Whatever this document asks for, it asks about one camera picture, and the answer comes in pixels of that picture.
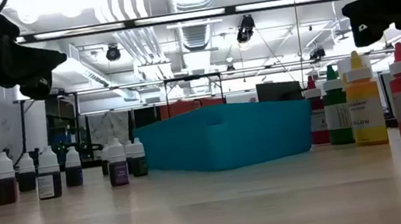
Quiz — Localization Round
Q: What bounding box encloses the black crossbar with light strips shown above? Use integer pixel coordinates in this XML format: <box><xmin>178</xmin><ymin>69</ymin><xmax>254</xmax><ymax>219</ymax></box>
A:
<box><xmin>14</xmin><ymin>0</ymin><xmax>341</xmax><ymax>46</ymax></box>

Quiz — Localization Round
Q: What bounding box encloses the teal plastic bin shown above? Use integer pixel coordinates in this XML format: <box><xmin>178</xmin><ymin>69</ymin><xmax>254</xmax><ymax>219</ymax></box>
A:
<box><xmin>131</xmin><ymin>91</ymin><xmax>318</xmax><ymax>183</ymax></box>

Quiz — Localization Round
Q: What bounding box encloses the small dark green dropper bottle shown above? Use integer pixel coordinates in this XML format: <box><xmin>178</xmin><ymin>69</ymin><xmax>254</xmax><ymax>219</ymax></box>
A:
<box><xmin>127</xmin><ymin>135</ymin><xmax>150</xmax><ymax>178</ymax></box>

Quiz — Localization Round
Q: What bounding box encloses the orange panel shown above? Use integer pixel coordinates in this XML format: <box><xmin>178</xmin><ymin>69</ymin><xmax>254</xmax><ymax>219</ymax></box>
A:
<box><xmin>157</xmin><ymin>93</ymin><xmax>228</xmax><ymax>121</ymax></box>

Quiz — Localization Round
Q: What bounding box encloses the white rectangular air duct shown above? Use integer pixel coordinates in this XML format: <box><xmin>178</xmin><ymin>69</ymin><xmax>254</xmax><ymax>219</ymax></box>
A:
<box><xmin>51</xmin><ymin>35</ymin><xmax>141</xmax><ymax>112</ymax></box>

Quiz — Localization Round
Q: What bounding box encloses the small black dropper bottle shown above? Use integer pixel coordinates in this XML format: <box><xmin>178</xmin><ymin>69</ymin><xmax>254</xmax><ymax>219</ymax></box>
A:
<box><xmin>31</xmin><ymin>144</ymin><xmax>65</xmax><ymax>201</ymax></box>

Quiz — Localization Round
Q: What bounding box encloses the small purple dropper bottle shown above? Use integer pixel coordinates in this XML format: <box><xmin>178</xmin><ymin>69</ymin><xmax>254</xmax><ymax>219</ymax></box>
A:
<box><xmin>104</xmin><ymin>136</ymin><xmax>132</xmax><ymax>188</ymax></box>

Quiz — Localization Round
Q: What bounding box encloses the large red dye bottle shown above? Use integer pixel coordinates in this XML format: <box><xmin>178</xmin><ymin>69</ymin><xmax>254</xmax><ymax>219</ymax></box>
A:
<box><xmin>301</xmin><ymin>73</ymin><xmax>332</xmax><ymax>147</ymax></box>

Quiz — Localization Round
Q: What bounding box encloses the thin black hanging cable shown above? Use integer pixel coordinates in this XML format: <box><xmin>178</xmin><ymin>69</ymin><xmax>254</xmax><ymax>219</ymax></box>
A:
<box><xmin>290</xmin><ymin>0</ymin><xmax>308</xmax><ymax>89</ymax></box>

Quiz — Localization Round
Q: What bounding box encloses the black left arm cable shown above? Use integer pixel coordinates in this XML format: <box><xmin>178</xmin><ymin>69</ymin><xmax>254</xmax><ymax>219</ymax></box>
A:
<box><xmin>0</xmin><ymin>0</ymin><xmax>14</xmax><ymax>16</ymax></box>

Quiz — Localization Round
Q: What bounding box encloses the grey marbled panel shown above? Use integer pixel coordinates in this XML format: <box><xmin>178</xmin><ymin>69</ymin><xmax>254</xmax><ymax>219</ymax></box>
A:
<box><xmin>86</xmin><ymin>109</ymin><xmax>135</xmax><ymax>159</ymax></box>

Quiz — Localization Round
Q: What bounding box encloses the small blue dropper bottle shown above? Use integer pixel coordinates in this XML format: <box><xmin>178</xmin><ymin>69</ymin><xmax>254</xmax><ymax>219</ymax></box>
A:
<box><xmin>61</xmin><ymin>145</ymin><xmax>86</xmax><ymax>188</ymax></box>

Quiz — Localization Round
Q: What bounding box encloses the black shelving unit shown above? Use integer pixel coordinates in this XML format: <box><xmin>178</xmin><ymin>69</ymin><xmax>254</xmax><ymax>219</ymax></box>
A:
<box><xmin>43</xmin><ymin>93</ymin><xmax>89</xmax><ymax>167</ymax></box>

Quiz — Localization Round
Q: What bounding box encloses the large yellow dye bottle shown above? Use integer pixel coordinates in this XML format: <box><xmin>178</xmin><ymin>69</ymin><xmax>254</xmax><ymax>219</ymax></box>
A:
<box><xmin>339</xmin><ymin>47</ymin><xmax>390</xmax><ymax>149</ymax></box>

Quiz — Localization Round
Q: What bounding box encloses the large green dye bottle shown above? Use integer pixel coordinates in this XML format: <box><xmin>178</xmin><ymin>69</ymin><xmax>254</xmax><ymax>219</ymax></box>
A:
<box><xmin>318</xmin><ymin>63</ymin><xmax>356</xmax><ymax>147</ymax></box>

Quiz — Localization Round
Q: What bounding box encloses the dark monitor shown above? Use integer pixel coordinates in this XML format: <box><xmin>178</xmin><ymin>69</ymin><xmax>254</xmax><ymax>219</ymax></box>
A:
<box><xmin>255</xmin><ymin>77</ymin><xmax>306</xmax><ymax>105</ymax></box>

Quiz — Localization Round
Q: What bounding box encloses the small brown dropper bottle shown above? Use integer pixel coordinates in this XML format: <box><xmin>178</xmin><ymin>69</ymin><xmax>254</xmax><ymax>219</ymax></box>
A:
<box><xmin>0</xmin><ymin>150</ymin><xmax>20</xmax><ymax>207</ymax></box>

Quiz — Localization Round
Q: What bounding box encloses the black metal stand frame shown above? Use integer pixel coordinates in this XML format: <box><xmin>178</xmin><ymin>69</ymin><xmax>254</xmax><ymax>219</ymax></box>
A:
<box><xmin>162</xmin><ymin>71</ymin><xmax>226</xmax><ymax>110</ymax></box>

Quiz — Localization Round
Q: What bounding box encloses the long black horizontal beam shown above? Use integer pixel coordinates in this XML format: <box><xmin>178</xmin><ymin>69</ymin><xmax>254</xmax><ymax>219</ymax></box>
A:
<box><xmin>12</xmin><ymin>44</ymin><xmax>401</xmax><ymax>107</ymax></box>

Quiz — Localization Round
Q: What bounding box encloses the black hanging spotlight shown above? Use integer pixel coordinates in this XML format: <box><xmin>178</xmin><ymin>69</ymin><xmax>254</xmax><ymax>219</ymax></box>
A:
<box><xmin>104</xmin><ymin>44</ymin><xmax>122</xmax><ymax>62</ymax></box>
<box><xmin>233</xmin><ymin>13</ymin><xmax>259</xmax><ymax>45</ymax></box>
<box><xmin>308</xmin><ymin>46</ymin><xmax>327</xmax><ymax>63</ymax></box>

